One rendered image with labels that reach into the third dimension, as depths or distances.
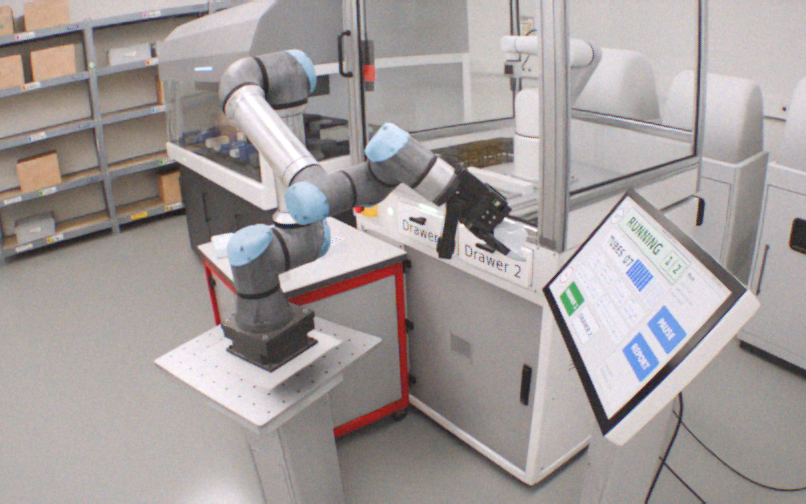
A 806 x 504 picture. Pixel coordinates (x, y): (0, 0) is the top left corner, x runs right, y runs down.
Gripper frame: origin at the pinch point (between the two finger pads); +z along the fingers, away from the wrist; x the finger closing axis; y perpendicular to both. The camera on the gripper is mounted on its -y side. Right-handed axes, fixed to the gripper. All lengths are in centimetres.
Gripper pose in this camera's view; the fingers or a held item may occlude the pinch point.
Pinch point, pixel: (518, 259)
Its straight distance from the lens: 111.7
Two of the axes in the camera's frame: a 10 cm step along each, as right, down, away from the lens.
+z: 7.9, 5.7, 2.2
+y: 6.1, -7.3, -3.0
